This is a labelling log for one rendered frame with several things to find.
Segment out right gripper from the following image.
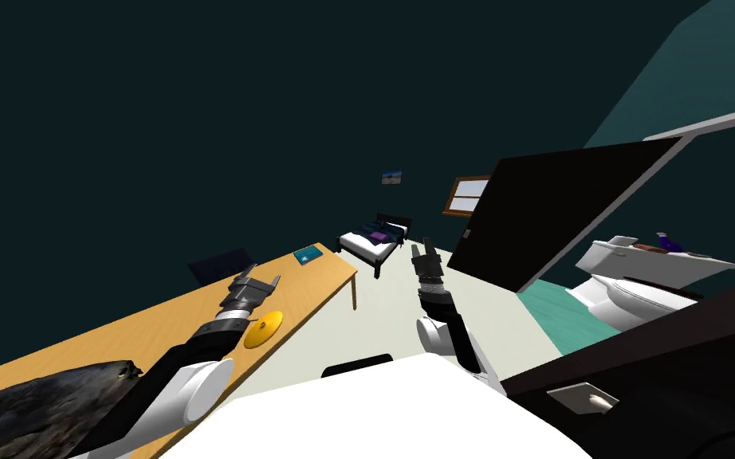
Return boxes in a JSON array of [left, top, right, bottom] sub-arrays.
[[410, 237, 446, 286]]

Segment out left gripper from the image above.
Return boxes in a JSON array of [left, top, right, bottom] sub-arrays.
[[224, 264, 282, 315]]

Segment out dark chair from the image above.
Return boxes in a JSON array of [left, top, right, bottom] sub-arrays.
[[187, 248, 255, 288]]

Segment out black-framed bed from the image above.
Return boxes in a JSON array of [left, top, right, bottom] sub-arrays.
[[335, 213, 414, 281]]

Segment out yellow round plate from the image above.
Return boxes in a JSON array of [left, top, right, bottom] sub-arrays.
[[242, 309, 285, 351]]

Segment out teal book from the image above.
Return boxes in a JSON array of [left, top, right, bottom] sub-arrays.
[[293, 245, 324, 268]]

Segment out wooden-framed window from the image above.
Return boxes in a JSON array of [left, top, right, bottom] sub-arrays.
[[442, 175, 492, 218]]

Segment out orange wooden table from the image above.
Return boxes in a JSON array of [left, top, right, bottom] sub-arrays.
[[0, 241, 360, 459]]

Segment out black door leaf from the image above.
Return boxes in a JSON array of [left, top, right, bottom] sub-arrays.
[[500, 273, 735, 459], [446, 135, 686, 295]]

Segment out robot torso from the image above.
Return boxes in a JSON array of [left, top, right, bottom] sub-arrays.
[[155, 353, 593, 459]]

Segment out white toilet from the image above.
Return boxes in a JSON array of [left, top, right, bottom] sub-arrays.
[[566, 232, 735, 333]]

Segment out dark grey rumpled cloth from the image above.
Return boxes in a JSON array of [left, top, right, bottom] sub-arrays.
[[0, 359, 144, 459]]

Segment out grey door handle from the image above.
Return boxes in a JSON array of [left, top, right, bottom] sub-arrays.
[[545, 382, 621, 416]]

